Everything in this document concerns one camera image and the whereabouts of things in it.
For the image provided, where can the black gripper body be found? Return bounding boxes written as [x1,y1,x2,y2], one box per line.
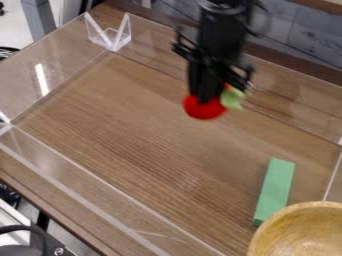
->
[169,26,256,91]

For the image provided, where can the wooden bowl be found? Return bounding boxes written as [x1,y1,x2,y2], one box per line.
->
[246,201,342,256]

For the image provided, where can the red toy strawberry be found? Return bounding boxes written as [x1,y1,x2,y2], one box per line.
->
[183,84,246,120]

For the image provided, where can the clear acrylic enclosure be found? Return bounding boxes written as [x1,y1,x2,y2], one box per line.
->
[0,10,342,256]

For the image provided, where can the green rectangular block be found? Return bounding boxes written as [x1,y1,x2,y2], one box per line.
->
[252,158,295,226]

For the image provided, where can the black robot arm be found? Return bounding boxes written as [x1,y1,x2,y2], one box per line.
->
[172,0,256,104]

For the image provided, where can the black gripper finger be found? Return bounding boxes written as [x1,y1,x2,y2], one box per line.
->
[215,66,251,98]
[188,63,215,104]

